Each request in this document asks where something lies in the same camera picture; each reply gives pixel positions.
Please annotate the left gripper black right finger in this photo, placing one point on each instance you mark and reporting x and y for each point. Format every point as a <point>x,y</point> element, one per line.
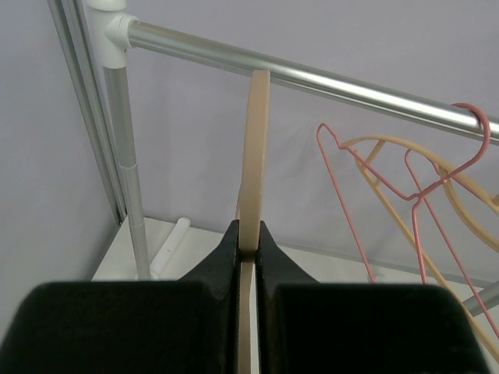
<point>306,326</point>

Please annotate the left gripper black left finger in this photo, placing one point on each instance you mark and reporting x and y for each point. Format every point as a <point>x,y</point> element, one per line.
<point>187,325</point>

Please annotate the beige wooden hanger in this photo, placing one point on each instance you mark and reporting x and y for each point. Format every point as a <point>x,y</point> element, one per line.
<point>365,149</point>
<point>248,208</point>

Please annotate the metal clothes rack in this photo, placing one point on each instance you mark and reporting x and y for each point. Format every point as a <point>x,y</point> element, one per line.
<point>116,31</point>

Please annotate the aluminium rail frame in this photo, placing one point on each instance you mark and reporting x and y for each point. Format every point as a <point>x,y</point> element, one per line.
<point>74,36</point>

